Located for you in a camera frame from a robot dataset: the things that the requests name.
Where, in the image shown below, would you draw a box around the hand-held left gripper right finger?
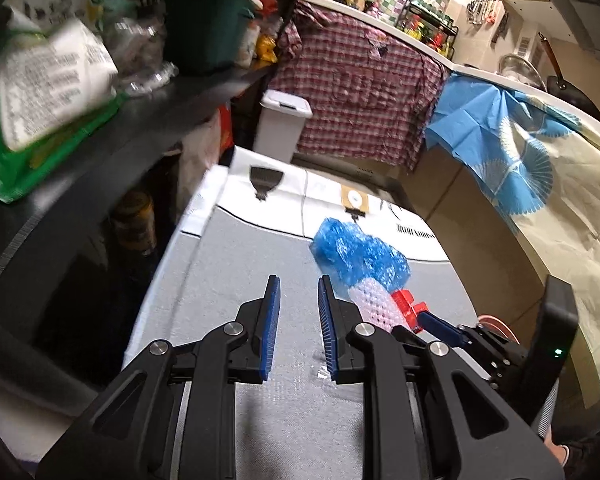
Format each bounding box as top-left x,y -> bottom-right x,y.
317,274 -> 566,480

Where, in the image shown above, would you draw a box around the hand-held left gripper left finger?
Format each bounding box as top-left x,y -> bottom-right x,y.
35,274 -> 283,480

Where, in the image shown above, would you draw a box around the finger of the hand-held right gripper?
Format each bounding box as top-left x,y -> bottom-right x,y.
416,310 -> 481,349

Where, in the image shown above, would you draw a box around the red plastic piece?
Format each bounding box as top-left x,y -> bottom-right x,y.
392,289 -> 432,334

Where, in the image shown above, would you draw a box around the bubble wrap sheet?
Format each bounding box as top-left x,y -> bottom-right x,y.
347,277 -> 406,334

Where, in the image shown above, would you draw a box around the pink plastic basin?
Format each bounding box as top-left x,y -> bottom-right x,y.
477,314 -> 514,341

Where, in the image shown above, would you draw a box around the blue plastic bag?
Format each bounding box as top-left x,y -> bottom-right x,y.
310,217 -> 412,299

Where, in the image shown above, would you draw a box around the white flat printed box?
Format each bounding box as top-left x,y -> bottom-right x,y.
180,145 -> 452,267

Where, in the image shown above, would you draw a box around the brown jar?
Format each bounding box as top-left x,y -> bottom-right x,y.
111,190 -> 159,262

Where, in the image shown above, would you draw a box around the blue fan-print cloth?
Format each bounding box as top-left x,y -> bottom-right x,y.
424,72 -> 600,411

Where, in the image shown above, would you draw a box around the white lidded bin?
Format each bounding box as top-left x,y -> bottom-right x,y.
256,89 -> 314,164

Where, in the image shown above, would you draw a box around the black metal shelf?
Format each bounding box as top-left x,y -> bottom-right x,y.
0,0 -> 302,392

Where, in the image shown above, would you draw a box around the black frying pan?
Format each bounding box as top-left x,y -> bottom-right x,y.
537,32 -> 600,124

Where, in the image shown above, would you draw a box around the red plaid shirt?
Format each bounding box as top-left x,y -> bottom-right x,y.
270,0 -> 454,174

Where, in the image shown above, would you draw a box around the white kitchen counter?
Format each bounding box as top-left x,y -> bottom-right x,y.
300,0 -> 600,152

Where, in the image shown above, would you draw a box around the metal pot lid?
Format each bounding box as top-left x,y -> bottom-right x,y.
497,52 -> 547,92

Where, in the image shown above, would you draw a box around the yellow snack packet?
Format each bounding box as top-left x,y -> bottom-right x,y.
254,34 -> 279,64

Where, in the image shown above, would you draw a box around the black spice rack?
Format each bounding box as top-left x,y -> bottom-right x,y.
396,0 -> 460,59

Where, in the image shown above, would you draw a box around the clear plastic bags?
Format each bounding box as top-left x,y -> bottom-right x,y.
102,15 -> 179,97

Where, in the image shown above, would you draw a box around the dark green plastic basket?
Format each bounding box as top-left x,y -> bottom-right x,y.
155,0 -> 264,74

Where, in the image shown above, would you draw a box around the hanging kitchen utensils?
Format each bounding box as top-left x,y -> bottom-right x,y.
467,0 -> 512,44

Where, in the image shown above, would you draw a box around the green white food packet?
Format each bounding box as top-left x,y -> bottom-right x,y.
0,16 -> 127,205

